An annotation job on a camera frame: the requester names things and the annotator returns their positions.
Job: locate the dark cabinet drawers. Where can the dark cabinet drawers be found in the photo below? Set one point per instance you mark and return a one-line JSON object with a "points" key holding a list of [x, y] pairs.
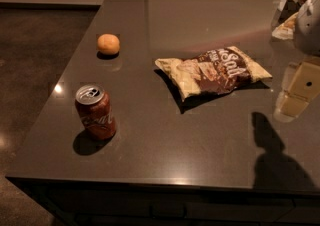
{"points": [[79, 203]]}

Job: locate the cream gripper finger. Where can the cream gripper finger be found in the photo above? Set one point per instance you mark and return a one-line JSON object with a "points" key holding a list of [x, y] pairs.
{"points": [[289, 74], [304, 87]]}

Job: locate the small snack packet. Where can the small snack packet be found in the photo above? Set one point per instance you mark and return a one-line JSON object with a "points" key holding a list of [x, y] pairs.
{"points": [[285, 31]]}

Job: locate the brown yellow chip bag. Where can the brown yellow chip bag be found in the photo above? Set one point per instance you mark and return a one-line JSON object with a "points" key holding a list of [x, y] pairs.
{"points": [[218, 72]]}

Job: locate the round orange fruit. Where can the round orange fruit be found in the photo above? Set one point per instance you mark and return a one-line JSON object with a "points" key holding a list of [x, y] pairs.
{"points": [[108, 44]]}

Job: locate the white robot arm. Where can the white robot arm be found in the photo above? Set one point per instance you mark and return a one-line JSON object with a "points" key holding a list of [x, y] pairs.
{"points": [[307, 32]]}

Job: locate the red coke can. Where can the red coke can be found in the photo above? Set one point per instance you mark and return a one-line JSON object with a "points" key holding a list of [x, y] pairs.
{"points": [[94, 109]]}

